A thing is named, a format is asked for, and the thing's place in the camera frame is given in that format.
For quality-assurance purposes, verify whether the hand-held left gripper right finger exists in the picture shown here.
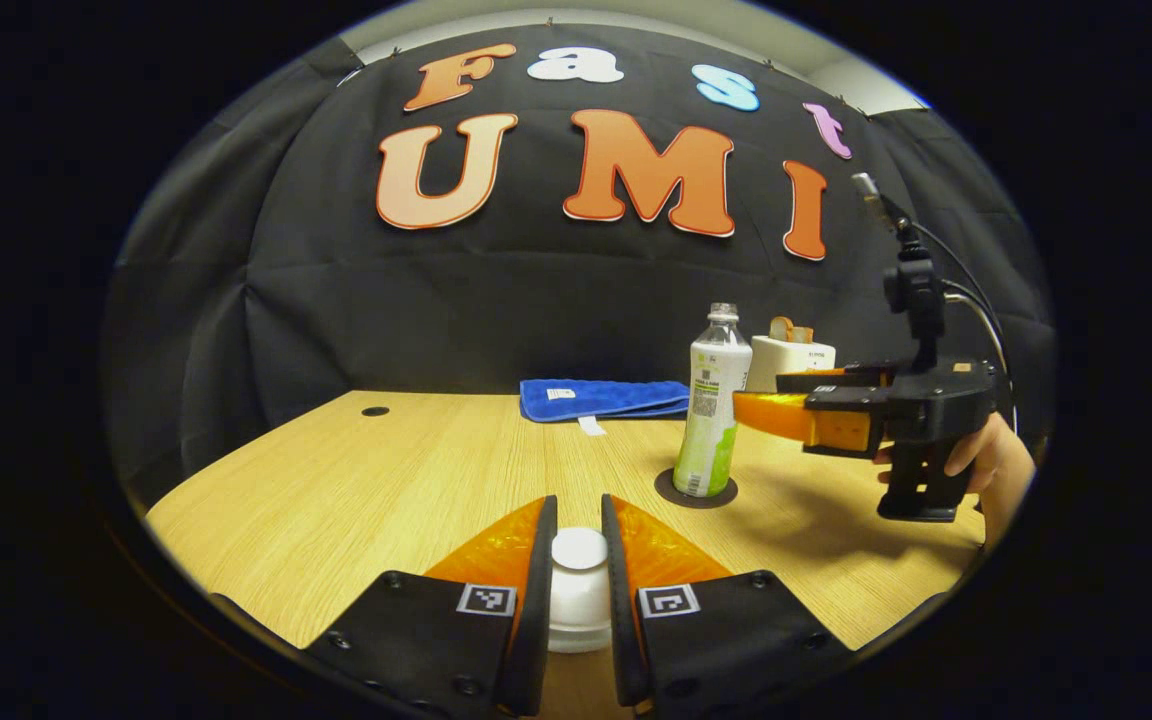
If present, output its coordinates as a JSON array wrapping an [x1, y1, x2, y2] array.
[[601, 493, 852, 713]]

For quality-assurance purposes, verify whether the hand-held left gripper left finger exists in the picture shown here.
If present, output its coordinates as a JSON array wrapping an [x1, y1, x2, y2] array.
[[301, 495, 559, 716]]

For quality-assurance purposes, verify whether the white teacup lid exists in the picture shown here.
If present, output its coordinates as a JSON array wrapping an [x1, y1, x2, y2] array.
[[548, 527, 613, 654]]

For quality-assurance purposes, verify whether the clear water bottle white label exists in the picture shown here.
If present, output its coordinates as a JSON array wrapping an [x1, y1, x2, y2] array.
[[673, 303, 753, 498]]

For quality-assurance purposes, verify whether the dark round coaster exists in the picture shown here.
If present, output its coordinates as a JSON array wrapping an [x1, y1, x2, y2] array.
[[654, 468, 739, 509]]

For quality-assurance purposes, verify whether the white toaster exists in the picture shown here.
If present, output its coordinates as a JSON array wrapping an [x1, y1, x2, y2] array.
[[744, 335, 837, 394]]

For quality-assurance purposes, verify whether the blue folded towel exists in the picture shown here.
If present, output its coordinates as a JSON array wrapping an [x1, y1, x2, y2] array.
[[520, 379, 691, 436]]

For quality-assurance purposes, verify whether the black backdrop cloth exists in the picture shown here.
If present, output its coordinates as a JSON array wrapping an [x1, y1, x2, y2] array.
[[101, 20, 1057, 511]]

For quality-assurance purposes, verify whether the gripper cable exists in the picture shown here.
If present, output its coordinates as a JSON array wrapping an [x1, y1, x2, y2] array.
[[911, 222, 1019, 436]]

